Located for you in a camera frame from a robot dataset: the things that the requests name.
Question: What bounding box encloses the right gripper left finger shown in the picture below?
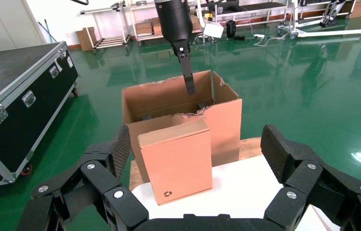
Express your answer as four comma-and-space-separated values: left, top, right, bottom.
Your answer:
14, 125, 149, 231

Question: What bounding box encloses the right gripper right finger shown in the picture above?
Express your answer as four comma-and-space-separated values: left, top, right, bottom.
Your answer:
260, 124, 361, 231

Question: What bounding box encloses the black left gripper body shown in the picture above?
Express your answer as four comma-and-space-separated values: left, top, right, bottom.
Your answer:
154, 0, 194, 57

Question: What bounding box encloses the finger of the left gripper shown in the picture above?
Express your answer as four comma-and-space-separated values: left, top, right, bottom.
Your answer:
178, 52, 197, 96

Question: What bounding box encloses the small pinkish cardboard box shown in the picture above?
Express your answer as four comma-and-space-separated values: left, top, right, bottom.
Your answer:
137, 118, 214, 206

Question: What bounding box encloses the upright cardboard box on shelf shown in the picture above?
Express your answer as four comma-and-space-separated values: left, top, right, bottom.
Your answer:
153, 17, 164, 36

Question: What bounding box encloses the flat cardboard box on shelf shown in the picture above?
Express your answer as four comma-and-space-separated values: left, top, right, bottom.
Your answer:
136, 22, 154, 36

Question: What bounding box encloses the big open cardboard box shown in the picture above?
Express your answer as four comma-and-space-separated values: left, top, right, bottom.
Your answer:
121, 70, 243, 184

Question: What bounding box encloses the stool with caster wheels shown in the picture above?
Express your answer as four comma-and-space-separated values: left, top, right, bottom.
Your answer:
193, 32, 216, 46

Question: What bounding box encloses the black speaker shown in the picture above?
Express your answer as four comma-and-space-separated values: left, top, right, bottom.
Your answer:
226, 19, 237, 39

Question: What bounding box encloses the metal trolley cart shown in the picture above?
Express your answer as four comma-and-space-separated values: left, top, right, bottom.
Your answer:
80, 0, 132, 50

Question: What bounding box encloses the metal workbench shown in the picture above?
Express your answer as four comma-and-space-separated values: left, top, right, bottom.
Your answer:
196, 0, 296, 25

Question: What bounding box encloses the black flight case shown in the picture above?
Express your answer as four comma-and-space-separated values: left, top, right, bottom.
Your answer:
0, 41, 79, 191

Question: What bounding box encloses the grey door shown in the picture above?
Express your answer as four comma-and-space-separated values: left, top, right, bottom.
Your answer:
0, 0, 46, 55

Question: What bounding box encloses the cardboard box by wall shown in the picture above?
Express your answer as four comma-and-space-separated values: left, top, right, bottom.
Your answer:
75, 26, 98, 52

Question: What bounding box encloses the thin white floor cable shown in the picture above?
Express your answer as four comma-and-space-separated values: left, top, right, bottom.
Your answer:
254, 34, 284, 47

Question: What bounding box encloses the blue mop handle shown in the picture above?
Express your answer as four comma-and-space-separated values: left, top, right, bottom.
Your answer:
38, 20, 57, 44

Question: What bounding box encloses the white metal stand frame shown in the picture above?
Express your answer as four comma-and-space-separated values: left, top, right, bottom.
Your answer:
277, 0, 361, 40

